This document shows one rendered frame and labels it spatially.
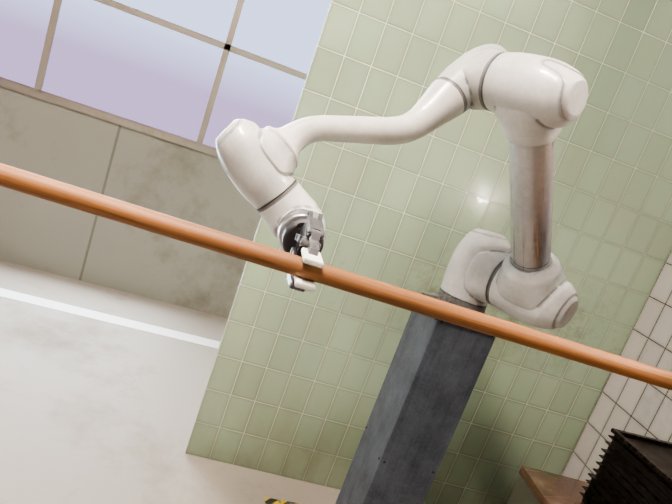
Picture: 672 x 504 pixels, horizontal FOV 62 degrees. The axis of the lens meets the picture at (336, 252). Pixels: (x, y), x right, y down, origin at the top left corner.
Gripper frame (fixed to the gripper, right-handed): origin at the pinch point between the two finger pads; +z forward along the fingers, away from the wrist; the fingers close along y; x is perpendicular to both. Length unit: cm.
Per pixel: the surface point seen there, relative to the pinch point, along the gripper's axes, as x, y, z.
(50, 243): 118, 102, -267
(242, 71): 37, -34, -271
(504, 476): -130, 95, -122
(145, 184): 74, 49, -270
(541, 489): -101, 62, -61
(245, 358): -6, 73, -121
